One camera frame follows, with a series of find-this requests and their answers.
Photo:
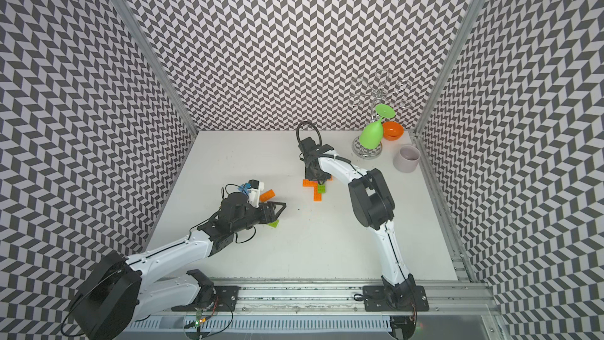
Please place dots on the orange lego brick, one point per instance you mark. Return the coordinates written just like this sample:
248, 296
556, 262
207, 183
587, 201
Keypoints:
316, 196
308, 183
267, 196

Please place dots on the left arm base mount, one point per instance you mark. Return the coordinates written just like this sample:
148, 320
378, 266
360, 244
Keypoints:
216, 298

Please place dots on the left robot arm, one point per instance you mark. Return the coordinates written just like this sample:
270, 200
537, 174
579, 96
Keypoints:
123, 289

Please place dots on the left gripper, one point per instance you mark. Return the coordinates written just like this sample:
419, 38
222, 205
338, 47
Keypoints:
271, 213

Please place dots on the orange plastic bowl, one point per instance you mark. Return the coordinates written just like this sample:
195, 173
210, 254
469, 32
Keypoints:
392, 131

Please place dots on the green plastic wine glass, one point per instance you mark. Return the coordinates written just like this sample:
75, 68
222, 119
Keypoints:
372, 134

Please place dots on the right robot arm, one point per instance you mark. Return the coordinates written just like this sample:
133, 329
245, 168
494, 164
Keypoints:
373, 207

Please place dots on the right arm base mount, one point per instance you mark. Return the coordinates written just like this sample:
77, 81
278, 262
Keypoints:
399, 299

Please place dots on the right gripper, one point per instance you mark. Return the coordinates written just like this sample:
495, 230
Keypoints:
308, 175

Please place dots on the grey cup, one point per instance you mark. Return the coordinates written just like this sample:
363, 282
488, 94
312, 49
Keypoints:
407, 159

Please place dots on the aluminium front rail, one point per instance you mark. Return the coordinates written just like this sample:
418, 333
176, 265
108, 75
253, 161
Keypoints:
297, 306

